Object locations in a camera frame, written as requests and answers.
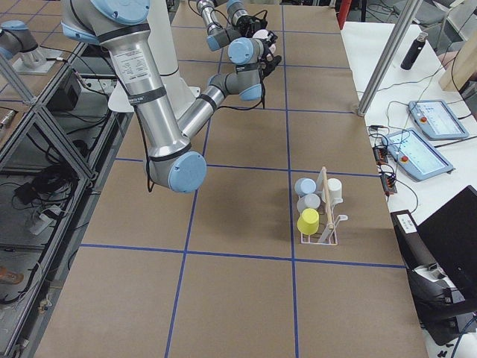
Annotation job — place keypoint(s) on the near teach pendant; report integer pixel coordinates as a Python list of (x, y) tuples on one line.
[(416, 155)]

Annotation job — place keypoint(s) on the aluminium frame post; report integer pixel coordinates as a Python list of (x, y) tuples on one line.
[(392, 45)]

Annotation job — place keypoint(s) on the red cylinder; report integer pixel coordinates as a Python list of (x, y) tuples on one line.
[(343, 12)]

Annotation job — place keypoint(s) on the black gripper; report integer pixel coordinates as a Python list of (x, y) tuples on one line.
[(267, 51), (252, 27)]

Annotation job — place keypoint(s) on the pale green plastic cup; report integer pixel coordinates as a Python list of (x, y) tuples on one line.
[(335, 189)]

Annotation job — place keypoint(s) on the far teach pendant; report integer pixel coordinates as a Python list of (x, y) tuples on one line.
[(436, 120)]

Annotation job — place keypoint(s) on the grey plastic cup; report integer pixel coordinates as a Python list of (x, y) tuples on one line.
[(311, 201)]

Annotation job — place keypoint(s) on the yellow plastic cup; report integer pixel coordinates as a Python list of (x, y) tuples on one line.
[(309, 221)]

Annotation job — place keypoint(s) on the teach pendant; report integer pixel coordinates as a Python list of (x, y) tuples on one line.
[(416, 155), (436, 120)]

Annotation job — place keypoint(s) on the light blue plastic cup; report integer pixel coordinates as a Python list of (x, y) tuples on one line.
[(305, 186)]

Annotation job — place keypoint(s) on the white wire cup rack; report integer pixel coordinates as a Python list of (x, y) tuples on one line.
[(328, 229)]

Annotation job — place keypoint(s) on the black water bottle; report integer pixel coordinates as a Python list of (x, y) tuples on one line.
[(414, 51)]

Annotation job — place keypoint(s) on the black laptop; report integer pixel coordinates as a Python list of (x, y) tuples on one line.
[(450, 236)]

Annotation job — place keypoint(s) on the pink plastic cup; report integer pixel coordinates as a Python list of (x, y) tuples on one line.
[(269, 37)]

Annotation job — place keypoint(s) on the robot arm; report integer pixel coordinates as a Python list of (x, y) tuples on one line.
[(137, 35), (226, 21)]

